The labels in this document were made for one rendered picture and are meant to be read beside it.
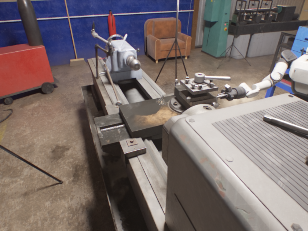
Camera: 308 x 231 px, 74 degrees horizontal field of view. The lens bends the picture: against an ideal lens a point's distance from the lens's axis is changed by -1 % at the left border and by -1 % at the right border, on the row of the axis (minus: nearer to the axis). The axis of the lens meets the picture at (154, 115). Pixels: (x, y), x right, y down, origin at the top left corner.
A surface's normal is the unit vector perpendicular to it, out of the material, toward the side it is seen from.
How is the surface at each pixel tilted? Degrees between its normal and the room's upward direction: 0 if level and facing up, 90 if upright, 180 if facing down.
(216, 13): 90
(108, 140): 0
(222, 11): 90
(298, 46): 90
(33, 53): 90
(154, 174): 0
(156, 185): 0
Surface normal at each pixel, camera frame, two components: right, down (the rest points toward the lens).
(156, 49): 0.37, 0.50
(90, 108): 0.00, -0.84
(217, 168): -0.56, -0.54
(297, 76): -0.79, 0.47
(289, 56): -0.15, -0.48
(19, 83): 0.67, 0.40
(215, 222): -0.93, 0.21
